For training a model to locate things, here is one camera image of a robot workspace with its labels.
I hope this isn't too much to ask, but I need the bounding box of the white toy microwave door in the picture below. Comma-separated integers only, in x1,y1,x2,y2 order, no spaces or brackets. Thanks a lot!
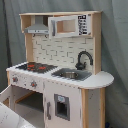
48,15,78,38

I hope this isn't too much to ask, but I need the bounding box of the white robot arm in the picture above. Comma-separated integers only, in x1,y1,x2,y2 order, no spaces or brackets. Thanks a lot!
0,104,35,128

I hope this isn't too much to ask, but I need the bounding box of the wooden toy kitchen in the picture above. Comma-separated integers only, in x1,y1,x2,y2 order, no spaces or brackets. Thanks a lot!
0,11,114,128

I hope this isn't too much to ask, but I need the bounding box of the grey toy sink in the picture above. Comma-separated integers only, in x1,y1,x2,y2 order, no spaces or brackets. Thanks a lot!
52,68,92,81

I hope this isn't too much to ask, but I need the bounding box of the black toy faucet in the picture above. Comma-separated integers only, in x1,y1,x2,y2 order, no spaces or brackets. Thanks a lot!
75,51,93,70

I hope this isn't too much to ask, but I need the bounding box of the black toy stovetop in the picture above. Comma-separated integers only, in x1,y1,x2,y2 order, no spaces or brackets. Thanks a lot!
18,62,55,73

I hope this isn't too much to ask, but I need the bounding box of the right red stove knob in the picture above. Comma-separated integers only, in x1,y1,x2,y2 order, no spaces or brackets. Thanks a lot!
30,81,37,87

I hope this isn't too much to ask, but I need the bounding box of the red stove knob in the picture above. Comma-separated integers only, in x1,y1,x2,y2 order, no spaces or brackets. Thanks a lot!
30,81,37,87
12,76,19,83

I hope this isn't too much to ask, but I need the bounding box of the white dishwasher door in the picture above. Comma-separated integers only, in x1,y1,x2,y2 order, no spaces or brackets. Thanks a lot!
44,81,82,128

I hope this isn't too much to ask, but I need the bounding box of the grey range hood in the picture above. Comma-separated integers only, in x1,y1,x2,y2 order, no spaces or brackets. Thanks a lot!
24,15,49,35

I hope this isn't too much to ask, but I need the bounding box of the left red stove knob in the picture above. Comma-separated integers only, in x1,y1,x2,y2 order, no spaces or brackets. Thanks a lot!
12,76,19,83

